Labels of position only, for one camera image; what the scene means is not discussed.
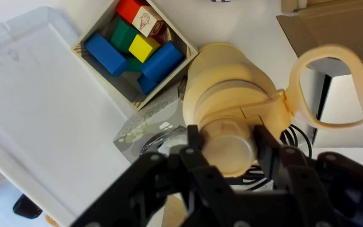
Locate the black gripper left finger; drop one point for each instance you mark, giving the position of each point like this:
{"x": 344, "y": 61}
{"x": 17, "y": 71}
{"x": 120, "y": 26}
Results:
{"x": 198, "y": 168}

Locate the blue cylinder block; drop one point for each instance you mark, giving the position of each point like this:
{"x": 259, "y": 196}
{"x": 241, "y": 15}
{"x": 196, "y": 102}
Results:
{"x": 160, "y": 65}

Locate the white printed block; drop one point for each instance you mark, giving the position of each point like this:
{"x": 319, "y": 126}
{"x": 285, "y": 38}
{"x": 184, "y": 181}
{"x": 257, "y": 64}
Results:
{"x": 148, "y": 21}

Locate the yellow block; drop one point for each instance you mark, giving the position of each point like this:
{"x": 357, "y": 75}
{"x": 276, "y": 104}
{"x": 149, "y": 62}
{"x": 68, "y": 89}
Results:
{"x": 144, "y": 47}

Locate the beige round bottle lid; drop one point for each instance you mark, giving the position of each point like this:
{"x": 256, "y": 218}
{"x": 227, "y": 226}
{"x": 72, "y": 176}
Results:
{"x": 227, "y": 152}

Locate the open cardboard box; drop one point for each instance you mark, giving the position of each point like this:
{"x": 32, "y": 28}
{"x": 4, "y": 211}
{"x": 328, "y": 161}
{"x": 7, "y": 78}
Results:
{"x": 337, "y": 26}

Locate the red block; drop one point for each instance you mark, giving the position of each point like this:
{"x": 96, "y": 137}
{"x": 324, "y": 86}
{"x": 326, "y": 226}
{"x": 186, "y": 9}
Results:
{"x": 128, "y": 9}

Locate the blue rectangular block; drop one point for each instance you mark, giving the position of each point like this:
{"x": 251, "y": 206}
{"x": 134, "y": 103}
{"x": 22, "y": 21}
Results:
{"x": 106, "y": 55}

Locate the wooden box of blocks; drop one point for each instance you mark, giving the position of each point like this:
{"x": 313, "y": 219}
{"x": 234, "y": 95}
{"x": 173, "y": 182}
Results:
{"x": 89, "y": 42}

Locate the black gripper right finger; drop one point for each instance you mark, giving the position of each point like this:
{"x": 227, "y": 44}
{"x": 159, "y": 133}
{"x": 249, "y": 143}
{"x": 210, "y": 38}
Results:
{"x": 280, "y": 168}

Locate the small black object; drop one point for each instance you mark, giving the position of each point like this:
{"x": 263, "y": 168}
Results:
{"x": 27, "y": 207}

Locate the green block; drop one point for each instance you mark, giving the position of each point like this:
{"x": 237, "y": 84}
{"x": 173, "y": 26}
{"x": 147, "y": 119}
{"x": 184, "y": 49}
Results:
{"x": 123, "y": 36}

